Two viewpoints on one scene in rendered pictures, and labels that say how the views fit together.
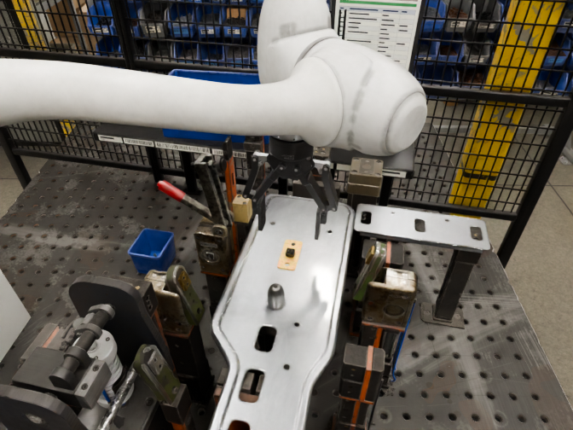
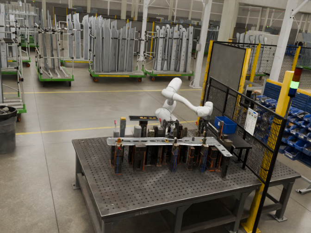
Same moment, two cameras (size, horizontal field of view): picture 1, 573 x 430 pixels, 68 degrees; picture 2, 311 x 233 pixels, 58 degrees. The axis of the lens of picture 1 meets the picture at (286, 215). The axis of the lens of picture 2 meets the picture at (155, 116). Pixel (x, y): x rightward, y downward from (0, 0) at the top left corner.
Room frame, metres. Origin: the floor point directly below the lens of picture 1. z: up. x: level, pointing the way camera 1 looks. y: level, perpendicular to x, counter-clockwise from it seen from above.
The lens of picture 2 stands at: (-1.42, -2.58, 2.41)
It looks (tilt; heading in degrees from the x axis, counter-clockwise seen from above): 20 degrees down; 62
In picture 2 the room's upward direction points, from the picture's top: 6 degrees clockwise
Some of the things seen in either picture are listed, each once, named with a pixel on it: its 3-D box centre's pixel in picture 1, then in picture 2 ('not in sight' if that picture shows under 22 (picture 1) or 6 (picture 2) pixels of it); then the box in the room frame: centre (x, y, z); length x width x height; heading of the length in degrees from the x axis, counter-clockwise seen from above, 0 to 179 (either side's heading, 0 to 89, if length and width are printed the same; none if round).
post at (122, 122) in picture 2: not in sight; (121, 135); (-0.24, 0.53, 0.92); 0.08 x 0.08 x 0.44; 78
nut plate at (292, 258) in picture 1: (290, 252); not in sight; (0.62, -0.01, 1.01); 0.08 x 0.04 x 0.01; 167
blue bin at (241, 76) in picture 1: (219, 106); (225, 124); (1.11, 0.19, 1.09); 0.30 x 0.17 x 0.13; 82
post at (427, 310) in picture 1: (455, 279); (225, 166); (0.69, -0.41, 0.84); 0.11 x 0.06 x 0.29; 78
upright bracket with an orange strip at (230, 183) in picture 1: (235, 229); not in sight; (0.75, 0.12, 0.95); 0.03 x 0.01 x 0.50; 168
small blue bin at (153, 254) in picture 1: (153, 252); not in sight; (0.88, 0.39, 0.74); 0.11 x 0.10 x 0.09; 168
